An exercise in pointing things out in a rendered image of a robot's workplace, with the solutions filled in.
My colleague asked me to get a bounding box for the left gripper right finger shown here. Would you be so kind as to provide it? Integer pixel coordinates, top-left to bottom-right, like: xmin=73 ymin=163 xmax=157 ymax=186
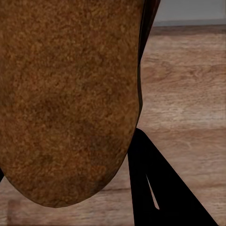
xmin=128 ymin=128 xmax=218 ymax=226

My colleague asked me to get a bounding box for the sandal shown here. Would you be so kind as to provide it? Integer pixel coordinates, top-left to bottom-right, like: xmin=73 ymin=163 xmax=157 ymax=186
xmin=0 ymin=0 xmax=161 ymax=208

